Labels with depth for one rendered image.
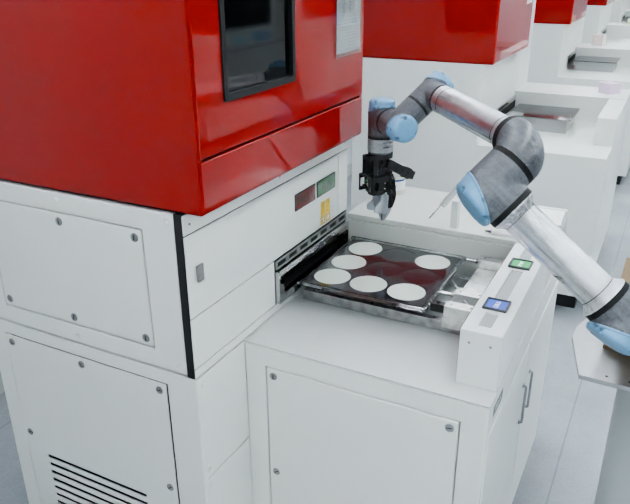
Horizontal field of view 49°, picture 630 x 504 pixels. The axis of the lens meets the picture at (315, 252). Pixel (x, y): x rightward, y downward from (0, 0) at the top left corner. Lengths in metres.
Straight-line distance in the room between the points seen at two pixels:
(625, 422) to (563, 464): 0.86
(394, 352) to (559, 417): 1.41
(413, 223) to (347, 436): 0.71
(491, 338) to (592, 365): 0.32
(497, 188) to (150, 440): 1.05
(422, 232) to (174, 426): 0.92
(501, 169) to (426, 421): 0.59
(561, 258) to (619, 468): 0.67
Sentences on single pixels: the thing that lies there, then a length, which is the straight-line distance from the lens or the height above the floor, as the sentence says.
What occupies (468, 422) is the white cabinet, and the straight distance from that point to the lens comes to 1.61.
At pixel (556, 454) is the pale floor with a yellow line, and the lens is 2.83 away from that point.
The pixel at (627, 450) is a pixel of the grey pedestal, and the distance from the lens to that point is 2.00.
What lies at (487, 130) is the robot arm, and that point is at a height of 1.33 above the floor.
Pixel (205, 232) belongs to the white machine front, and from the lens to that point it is 1.53.
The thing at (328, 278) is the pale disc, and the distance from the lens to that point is 1.90.
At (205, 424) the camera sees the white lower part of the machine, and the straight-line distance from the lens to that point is 1.73.
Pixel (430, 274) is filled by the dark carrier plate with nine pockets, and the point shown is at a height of 0.90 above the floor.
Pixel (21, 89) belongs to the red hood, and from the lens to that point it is 1.69.
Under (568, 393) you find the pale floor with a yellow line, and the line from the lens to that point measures 3.19.
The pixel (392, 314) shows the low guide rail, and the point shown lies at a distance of 1.86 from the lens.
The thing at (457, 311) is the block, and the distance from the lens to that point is 1.76.
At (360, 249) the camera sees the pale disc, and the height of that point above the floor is 0.90.
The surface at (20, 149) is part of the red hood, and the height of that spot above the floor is 1.31.
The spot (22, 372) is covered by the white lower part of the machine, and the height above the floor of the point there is 0.66.
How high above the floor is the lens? 1.71
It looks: 23 degrees down
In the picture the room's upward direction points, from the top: straight up
